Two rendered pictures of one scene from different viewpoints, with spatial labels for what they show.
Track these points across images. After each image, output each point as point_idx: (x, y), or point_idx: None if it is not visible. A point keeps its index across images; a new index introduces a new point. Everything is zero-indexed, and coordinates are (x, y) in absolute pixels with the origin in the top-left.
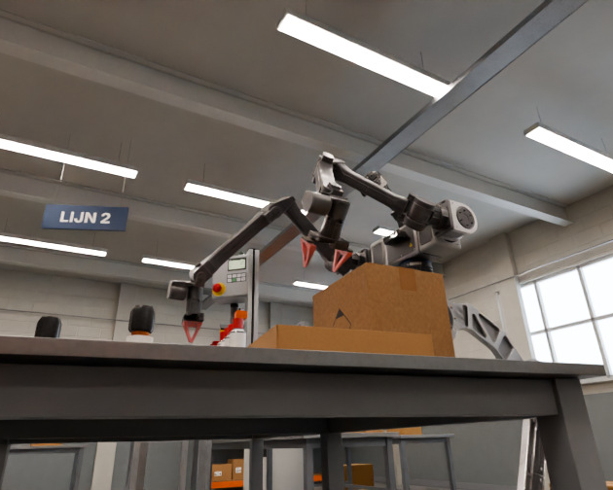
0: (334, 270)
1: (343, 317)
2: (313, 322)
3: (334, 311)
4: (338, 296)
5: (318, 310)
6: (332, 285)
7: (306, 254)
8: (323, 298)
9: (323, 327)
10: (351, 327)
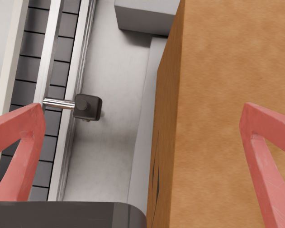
0: (242, 125)
1: (155, 204)
2: (170, 30)
3: (161, 159)
4: (162, 195)
5: (171, 57)
6: (171, 166)
7: None
8: (172, 90)
9: (163, 94)
10: (151, 227)
